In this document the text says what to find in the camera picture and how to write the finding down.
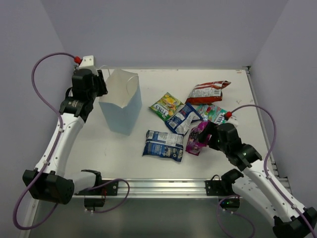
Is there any magenta candy bag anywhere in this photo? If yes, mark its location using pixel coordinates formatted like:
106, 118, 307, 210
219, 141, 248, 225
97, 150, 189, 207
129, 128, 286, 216
186, 120, 211, 156

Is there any green mint candy bag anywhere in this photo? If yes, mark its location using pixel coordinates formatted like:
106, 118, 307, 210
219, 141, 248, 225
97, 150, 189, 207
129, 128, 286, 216
196, 104, 227, 124

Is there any blue white snack bag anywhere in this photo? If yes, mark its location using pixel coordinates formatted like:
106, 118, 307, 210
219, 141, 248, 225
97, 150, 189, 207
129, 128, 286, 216
165, 103, 203, 136

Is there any dark blue snack bar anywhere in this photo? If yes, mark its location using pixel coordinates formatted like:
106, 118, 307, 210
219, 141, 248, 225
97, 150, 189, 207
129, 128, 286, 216
142, 130, 184, 162

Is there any light blue paper bag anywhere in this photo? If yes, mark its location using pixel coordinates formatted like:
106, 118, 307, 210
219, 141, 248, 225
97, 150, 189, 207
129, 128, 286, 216
99, 69, 142, 135

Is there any red snack mix bag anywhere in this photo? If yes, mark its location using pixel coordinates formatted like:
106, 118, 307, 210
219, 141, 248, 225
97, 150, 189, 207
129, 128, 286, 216
185, 81, 231, 105

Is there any yellow green Fox's candy bag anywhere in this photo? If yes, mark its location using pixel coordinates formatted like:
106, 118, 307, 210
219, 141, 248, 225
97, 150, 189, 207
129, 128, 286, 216
149, 92, 184, 121

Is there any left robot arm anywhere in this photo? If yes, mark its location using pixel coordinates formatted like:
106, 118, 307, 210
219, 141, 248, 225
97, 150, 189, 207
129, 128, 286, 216
22, 68, 107, 204

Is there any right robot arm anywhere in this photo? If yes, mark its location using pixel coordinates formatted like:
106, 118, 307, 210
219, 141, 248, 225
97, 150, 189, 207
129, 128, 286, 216
198, 121, 317, 238

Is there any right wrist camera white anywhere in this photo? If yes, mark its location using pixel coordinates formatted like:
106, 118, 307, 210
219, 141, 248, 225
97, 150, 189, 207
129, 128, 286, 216
224, 112, 239, 127

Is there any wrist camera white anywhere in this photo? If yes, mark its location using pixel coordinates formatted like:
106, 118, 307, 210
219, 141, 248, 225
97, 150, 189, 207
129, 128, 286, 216
224, 112, 239, 127
77, 56, 98, 75

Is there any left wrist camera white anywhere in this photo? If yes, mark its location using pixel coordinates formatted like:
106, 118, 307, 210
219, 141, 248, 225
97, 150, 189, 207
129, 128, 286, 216
77, 56, 98, 75

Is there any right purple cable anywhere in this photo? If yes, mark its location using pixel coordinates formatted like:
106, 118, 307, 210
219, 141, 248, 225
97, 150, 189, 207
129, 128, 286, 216
215, 104, 317, 238

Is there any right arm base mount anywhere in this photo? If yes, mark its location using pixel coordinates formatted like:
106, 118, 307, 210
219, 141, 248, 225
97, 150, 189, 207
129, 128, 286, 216
205, 169, 242, 212

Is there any aluminium front rail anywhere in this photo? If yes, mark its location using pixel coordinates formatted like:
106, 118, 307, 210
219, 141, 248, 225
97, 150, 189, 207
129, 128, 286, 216
74, 178, 290, 198

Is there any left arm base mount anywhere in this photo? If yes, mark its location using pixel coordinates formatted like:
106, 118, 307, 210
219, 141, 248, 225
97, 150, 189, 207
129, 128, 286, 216
71, 170, 119, 211

